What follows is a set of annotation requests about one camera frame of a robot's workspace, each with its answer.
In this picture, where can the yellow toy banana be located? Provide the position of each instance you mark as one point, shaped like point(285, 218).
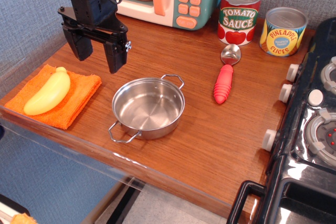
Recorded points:
point(50, 94)

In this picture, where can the tomato sauce can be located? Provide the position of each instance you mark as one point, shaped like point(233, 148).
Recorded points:
point(237, 21)

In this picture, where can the white stove knob front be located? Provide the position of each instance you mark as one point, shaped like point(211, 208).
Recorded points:
point(268, 140)

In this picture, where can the stainless steel pot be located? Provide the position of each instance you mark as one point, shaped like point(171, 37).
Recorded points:
point(147, 108)

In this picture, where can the white stove knob back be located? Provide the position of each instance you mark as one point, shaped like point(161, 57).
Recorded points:
point(292, 72)

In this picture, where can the white stove knob middle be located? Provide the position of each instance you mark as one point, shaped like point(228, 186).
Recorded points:
point(285, 93)

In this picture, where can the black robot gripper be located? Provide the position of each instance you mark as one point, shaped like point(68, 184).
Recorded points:
point(88, 20)

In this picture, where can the pineapple slices can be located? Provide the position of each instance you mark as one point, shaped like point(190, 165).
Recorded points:
point(283, 31)

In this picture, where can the black toy stove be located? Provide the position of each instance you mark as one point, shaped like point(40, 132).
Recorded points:
point(300, 175)

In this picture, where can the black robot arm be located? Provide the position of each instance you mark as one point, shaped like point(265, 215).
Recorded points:
point(95, 20)

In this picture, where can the orange object bottom corner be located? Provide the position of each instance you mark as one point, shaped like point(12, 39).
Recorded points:
point(23, 219)

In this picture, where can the red handled metal spoon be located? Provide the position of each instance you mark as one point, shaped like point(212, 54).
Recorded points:
point(230, 56)

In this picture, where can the white stove knob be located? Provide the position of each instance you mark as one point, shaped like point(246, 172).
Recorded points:
point(292, 72)
point(268, 140)
point(285, 93)

